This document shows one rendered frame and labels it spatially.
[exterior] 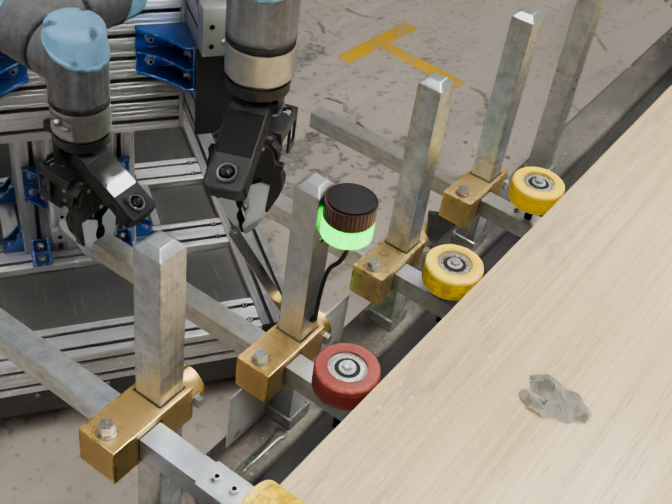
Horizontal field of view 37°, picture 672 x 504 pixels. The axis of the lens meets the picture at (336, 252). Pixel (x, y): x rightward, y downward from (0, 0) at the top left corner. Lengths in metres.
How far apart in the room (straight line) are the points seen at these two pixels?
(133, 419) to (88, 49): 0.44
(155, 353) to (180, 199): 1.53
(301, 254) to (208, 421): 1.16
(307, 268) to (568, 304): 0.37
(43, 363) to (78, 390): 0.05
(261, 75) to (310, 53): 2.50
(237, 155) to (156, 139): 1.65
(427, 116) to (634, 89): 1.04
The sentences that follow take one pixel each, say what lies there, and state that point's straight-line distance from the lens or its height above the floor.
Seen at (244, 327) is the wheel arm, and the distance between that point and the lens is 1.27.
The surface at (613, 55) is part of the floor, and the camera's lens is 3.94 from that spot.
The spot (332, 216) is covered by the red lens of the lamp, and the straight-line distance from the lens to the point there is 1.08.
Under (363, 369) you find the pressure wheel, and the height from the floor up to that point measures 0.90.
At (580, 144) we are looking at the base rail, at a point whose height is 0.70.
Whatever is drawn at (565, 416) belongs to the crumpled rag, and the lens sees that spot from 1.20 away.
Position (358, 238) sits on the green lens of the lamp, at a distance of 1.09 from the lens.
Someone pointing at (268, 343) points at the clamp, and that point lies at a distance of 1.24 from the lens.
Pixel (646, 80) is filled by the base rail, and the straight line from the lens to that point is 2.32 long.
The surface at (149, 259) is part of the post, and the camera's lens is 0.91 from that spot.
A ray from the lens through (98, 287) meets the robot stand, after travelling 2.26.
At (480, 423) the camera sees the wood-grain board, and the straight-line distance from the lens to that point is 1.17.
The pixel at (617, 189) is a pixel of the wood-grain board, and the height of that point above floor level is 0.90.
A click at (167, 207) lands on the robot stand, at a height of 0.21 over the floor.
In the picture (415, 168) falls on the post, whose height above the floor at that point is 1.00.
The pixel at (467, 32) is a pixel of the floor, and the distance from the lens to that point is 3.85.
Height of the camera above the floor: 1.78
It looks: 41 degrees down
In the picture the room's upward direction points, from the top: 9 degrees clockwise
